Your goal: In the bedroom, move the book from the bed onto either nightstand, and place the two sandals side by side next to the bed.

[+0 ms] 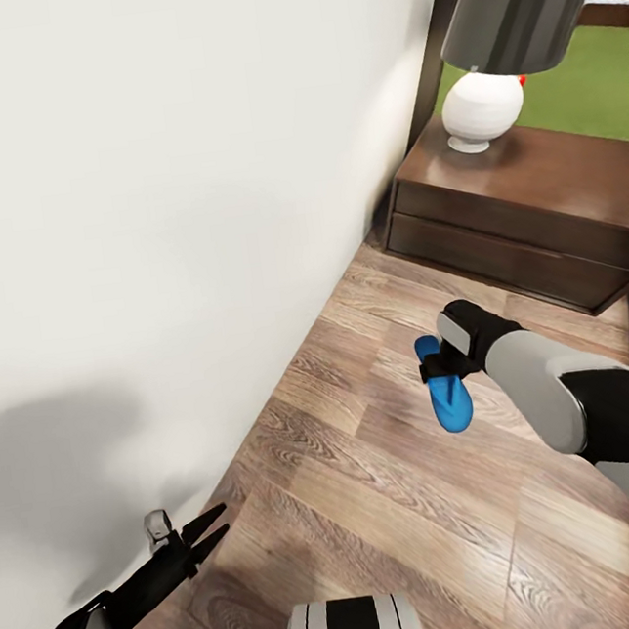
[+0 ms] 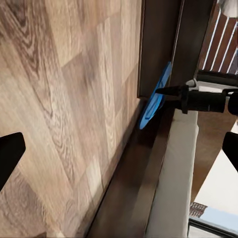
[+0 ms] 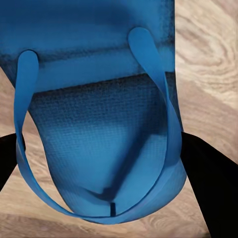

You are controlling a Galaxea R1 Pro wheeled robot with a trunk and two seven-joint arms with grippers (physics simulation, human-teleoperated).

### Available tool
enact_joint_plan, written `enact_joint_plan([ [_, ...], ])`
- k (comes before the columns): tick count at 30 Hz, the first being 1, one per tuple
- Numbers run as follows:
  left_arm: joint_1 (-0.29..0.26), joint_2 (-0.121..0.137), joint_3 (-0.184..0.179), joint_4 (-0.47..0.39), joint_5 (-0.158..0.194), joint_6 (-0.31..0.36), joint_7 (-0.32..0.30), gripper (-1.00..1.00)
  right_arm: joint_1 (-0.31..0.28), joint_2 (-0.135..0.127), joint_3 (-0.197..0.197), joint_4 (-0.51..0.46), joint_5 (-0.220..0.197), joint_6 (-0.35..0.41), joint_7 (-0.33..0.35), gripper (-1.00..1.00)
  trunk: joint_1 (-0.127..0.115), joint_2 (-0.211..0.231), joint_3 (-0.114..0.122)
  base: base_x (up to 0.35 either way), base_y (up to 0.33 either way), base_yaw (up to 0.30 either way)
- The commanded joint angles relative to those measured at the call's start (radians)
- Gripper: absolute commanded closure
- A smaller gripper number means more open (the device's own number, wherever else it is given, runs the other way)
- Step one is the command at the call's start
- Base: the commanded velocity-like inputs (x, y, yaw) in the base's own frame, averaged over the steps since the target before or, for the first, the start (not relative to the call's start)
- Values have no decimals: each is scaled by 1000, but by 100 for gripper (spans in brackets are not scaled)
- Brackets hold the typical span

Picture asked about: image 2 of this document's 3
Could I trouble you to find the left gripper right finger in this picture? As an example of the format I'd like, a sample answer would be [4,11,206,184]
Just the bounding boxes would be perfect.
[222,132,238,172]

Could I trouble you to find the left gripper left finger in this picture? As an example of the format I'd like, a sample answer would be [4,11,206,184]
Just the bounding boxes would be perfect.
[0,132,26,192]

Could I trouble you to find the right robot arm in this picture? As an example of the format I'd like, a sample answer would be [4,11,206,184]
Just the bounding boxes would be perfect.
[155,79,238,116]

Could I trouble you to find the sandal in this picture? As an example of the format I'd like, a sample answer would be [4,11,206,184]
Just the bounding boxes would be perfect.
[138,62,172,129]

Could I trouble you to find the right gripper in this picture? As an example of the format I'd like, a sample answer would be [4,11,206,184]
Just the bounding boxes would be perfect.
[155,85,212,115]

